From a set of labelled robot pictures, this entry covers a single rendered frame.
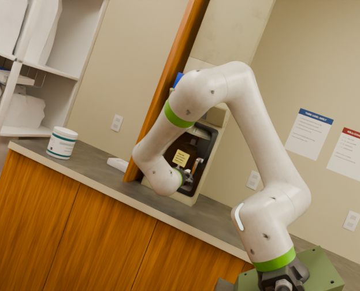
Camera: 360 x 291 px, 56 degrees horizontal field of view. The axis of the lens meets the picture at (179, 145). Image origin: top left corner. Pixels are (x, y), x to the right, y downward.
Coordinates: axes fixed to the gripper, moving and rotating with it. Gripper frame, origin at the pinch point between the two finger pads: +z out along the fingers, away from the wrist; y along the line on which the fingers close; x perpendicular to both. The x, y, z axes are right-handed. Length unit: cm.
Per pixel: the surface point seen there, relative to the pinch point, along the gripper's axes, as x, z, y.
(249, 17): -85, 23, 4
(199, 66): -52, 23, 20
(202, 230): 20.4, -6.2, -18.2
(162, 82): -37, 14, 34
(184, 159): -2.2, 21.7, 8.3
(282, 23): -101, 67, -9
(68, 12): -62, 64, 141
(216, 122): -28.1, 18.9, -1.3
